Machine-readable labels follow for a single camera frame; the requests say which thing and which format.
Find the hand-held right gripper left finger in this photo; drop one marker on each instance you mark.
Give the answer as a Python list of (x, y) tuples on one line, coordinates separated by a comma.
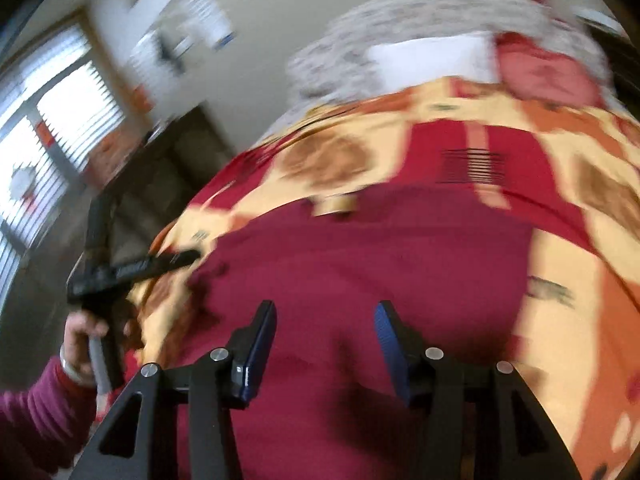
[(261, 341)]

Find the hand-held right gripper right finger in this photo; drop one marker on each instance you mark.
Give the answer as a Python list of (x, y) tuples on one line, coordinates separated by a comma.
[(389, 346)]

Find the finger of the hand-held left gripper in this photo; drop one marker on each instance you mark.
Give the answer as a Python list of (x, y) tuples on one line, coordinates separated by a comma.
[(170, 261)]

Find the maroon garment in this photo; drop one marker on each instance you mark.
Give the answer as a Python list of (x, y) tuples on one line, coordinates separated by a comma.
[(350, 300)]

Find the person's left forearm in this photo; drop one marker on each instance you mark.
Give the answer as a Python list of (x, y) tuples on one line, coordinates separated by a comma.
[(40, 420)]

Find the person's left hand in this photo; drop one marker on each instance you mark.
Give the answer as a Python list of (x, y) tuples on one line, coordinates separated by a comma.
[(79, 346)]

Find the window with blinds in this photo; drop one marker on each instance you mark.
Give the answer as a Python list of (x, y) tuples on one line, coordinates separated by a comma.
[(55, 125)]

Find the yellow and red printed blanket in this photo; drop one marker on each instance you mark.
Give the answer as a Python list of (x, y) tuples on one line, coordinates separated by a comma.
[(575, 270)]

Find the grey patterned blanket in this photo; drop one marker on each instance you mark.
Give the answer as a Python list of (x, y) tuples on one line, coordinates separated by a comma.
[(340, 55)]

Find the white pillow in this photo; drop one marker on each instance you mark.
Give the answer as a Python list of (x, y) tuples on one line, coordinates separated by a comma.
[(430, 57)]

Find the red and pink cloth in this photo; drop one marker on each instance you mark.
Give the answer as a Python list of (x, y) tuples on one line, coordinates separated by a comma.
[(545, 72)]

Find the white wall poster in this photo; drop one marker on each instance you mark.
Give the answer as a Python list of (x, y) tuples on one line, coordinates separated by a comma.
[(207, 15)]

